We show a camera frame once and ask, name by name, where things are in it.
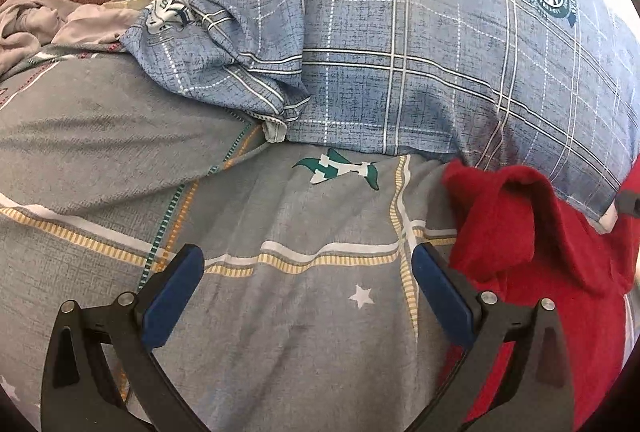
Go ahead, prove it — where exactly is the blue plaid pillow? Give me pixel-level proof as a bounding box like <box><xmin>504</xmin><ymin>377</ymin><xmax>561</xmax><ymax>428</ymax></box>
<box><xmin>120</xmin><ymin>0</ymin><xmax>640</xmax><ymax>223</ymax></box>

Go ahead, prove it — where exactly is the pale lilac crumpled cloth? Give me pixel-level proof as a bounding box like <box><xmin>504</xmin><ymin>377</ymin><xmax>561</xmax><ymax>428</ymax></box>
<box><xmin>0</xmin><ymin>0</ymin><xmax>146</xmax><ymax>78</ymax></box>

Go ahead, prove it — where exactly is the grey printed bed sheet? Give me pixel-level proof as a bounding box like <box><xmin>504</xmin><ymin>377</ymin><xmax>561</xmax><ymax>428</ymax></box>
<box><xmin>0</xmin><ymin>47</ymin><xmax>626</xmax><ymax>432</ymax></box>

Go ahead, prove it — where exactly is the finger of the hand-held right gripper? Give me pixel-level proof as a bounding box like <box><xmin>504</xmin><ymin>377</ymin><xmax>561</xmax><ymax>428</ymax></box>
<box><xmin>617</xmin><ymin>189</ymin><xmax>640</xmax><ymax>219</ymax></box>

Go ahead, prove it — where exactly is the red knit garment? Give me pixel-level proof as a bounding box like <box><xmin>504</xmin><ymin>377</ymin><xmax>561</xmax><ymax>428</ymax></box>
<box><xmin>442</xmin><ymin>157</ymin><xmax>640</xmax><ymax>432</ymax></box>

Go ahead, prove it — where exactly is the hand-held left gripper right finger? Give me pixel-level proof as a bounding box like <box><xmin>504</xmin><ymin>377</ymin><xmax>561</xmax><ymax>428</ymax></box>
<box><xmin>405</xmin><ymin>242</ymin><xmax>576</xmax><ymax>432</ymax></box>

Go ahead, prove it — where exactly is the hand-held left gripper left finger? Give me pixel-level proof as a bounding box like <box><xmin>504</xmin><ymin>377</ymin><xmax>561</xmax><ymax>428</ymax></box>
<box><xmin>40</xmin><ymin>243</ymin><xmax>211</xmax><ymax>432</ymax></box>

